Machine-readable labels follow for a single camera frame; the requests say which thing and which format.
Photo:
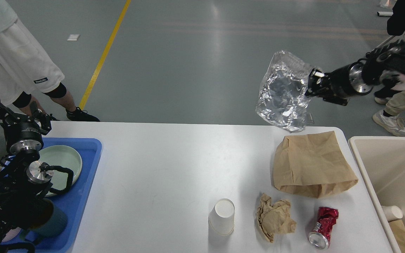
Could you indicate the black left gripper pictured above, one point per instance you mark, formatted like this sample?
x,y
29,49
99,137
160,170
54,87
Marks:
x,y
24,135

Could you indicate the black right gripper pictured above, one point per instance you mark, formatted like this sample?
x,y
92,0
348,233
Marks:
x,y
339,85

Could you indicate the aluminium foil tray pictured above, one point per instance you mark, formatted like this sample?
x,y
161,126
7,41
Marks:
x,y
282,101

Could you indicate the green plate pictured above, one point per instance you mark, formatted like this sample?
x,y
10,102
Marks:
x,y
66,157

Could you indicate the teal mug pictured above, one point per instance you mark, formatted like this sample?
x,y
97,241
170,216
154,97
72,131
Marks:
x,y
50,223

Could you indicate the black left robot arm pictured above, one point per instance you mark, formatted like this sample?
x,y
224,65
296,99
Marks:
x,y
24,181

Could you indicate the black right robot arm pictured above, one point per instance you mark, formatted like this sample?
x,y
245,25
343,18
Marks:
x,y
390,57

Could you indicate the person in white shorts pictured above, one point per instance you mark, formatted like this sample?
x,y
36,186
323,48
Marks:
x,y
26,67

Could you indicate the brown paper bag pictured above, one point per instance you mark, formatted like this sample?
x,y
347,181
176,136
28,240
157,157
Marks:
x,y
312,165

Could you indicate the blue plastic tray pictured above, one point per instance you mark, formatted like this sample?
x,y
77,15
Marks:
x,y
71,203

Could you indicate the pink mug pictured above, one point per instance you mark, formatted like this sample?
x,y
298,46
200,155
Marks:
x,y
11,234

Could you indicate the person in beige trousers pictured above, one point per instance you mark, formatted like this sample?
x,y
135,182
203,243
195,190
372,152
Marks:
x,y
390,117

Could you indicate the beige waste bin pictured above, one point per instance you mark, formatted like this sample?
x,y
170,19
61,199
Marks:
x,y
381,161

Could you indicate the crumpled brown paper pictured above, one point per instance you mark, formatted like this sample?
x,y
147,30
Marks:
x,y
274,218

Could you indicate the paper cup in bin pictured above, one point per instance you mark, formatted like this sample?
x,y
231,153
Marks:
x,y
392,213

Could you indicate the crushed red can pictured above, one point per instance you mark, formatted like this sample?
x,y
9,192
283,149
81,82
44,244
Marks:
x,y
320,235

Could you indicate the white paper cup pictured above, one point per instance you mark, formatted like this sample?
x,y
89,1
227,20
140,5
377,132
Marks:
x,y
221,218

